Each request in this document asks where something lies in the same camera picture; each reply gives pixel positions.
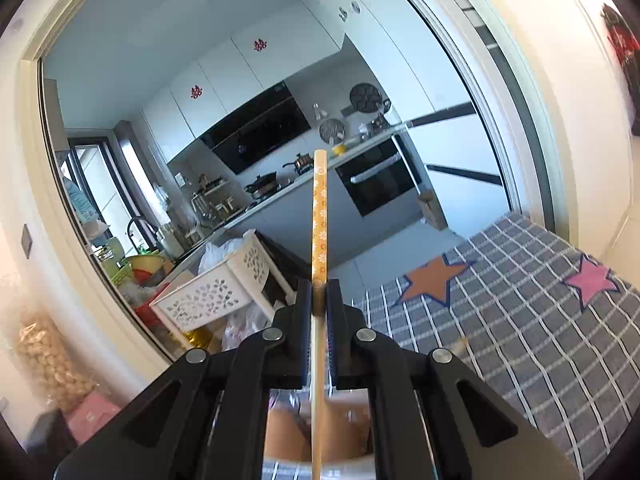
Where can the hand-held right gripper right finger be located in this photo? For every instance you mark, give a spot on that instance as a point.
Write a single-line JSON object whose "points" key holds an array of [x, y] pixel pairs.
{"points": [[337, 320]]}

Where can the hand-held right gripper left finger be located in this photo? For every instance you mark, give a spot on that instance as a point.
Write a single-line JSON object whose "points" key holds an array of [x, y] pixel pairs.
{"points": [[300, 320]]}

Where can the patterned wooden chopstick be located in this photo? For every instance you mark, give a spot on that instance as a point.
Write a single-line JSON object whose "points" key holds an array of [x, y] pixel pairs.
{"points": [[319, 220]]}

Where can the red and white plastic bag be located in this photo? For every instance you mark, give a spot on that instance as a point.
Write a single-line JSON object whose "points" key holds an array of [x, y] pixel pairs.
{"points": [[245, 320]]}

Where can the white perforated storage cart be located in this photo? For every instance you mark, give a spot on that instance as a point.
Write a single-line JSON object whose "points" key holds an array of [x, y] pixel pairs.
{"points": [[210, 295]]}

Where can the gold foil bag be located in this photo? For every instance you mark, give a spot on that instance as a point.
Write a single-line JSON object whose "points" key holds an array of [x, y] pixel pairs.
{"points": [[200, 337]]}

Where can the black wok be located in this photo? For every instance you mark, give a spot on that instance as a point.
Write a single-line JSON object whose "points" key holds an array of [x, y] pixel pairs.
{"points": [[261, 185]]}

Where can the small cardboard box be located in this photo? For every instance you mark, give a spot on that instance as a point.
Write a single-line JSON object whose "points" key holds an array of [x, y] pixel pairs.
{"points": [[431, 212]]}

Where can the countertop spice rack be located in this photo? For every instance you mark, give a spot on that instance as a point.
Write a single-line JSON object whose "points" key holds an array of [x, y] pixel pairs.
{"points": [[215, 200]]}

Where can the black built-in oven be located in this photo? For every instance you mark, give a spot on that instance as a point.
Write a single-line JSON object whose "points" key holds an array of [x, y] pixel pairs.
{"points": [[375, 175]]}

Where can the metal cooking pot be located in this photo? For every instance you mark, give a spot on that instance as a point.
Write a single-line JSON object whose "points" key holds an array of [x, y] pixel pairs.
{"points": [[302, 162]]}

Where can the yellow bowl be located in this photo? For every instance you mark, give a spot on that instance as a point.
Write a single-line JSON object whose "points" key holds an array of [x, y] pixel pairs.
{"points": [[340, 149]]}

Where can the dark kitchen faucet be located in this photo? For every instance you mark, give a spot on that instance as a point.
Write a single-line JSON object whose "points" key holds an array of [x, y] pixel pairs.
{"points": [[135, 227]]}

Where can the round metal steamer rack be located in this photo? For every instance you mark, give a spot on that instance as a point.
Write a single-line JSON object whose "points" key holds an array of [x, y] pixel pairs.
{"points": [[332, 130]]}

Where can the black range hood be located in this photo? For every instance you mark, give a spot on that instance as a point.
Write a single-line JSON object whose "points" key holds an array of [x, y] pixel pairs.
{"points": [[255, 130]]}

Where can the black round moulded pan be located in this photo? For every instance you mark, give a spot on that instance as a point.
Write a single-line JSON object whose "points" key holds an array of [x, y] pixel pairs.
{"points": [[364, 96]]}

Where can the white upper kitchen cabinets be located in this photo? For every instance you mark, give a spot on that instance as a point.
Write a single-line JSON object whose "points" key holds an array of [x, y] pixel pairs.
{"points": [[225, 85]]}

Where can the red paper decal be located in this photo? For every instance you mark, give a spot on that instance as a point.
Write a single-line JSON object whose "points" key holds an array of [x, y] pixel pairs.
{"points": [[196, 92], [259, 44]]}

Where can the clear bag of pale balls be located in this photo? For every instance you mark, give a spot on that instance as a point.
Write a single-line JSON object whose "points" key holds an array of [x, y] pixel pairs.
{"points": [[50, 355]]}

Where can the white refrigerator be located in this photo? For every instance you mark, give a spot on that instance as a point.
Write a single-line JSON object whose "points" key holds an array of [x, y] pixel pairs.
{"points": [[400, 60]]}

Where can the red hanging bag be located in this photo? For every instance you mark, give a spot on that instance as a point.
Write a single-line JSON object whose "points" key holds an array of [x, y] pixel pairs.
{"points": [[620, 35]]}

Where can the grey wall switch plate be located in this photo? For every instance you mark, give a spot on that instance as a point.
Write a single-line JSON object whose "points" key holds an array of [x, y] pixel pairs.
{"points": [[26, 240]]}

